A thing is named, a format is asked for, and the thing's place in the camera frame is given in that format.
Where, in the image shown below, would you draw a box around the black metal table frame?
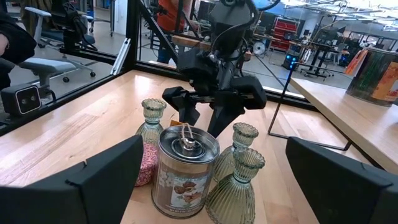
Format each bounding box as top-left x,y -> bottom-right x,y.
0,0 -> 315,138

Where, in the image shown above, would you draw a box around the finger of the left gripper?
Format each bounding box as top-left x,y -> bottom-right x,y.
179,102 -> 201,126
207,101 -> 240,138

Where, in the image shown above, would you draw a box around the black table-level camera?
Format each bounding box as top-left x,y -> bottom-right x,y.
0,83 -> 43,118

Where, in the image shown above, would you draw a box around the silver corner bracket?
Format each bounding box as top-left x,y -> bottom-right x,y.
110,37 -> 131,76

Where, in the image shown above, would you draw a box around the pink patterned candle tin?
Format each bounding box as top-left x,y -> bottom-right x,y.
135,142 -> 159,187

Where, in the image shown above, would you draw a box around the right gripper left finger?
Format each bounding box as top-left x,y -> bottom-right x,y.
0,135 -> 144,224

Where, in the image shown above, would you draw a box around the ribbed green glass candlestick holder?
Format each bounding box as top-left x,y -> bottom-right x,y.
136,98 -> 168,147
205,147 -> 266,224
213,122 -> 259,184

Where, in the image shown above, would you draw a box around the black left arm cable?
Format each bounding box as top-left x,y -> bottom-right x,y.
210,0 -> 282,63

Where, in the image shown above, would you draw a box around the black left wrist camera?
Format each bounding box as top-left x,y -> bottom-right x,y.
176,47 -> 220,94

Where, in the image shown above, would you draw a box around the metal candle jar floral label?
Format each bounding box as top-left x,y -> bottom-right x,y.
151,124 -> 221,219

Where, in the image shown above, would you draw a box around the red tool cabinet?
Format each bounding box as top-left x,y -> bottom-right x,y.
271,17 -> 300,52

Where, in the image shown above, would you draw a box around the grey office chair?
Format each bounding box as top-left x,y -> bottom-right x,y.
17,57 -> 97,94

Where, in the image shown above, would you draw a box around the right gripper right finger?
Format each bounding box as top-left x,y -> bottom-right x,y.
285,136 -> 398,224

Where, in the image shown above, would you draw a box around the wooden shelf black metal legs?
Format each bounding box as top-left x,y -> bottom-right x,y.
267,61 -> 398,175

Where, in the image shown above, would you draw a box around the person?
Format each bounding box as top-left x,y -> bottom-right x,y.
156,0 -> 194,65
0,11 -> 37,91

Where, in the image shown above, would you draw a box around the black blue office chair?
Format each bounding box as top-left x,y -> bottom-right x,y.
24,0 -> 98,52

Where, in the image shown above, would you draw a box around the black box blue lights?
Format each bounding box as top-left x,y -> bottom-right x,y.
282,52 -> 300,71

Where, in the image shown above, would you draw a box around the metal candle jar orange label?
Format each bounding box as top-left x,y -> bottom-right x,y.
345,47 -> 398,108

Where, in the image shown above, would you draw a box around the white floor fan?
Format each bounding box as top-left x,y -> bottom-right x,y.
252,40 -> 267,57

